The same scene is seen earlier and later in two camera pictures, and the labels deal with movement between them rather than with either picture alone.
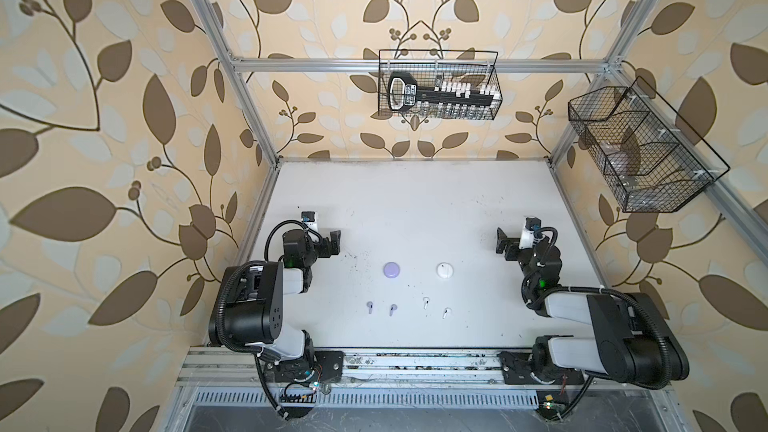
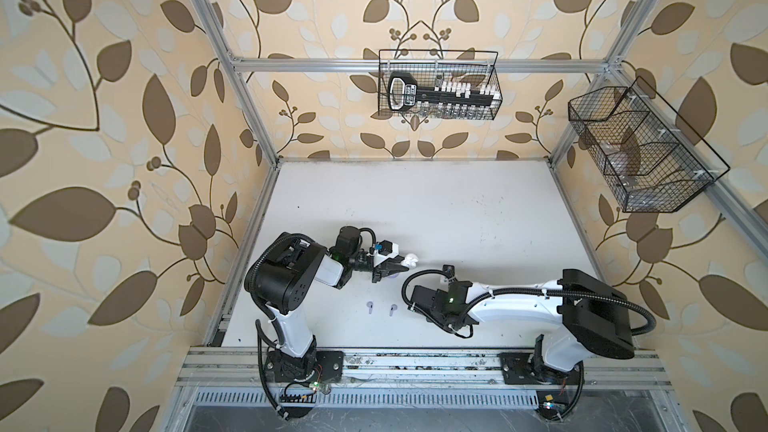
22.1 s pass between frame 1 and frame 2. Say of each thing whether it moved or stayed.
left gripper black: moved
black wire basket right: stayed
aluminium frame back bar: stayed
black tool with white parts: stayed
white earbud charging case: moved
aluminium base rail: stayed
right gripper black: moved
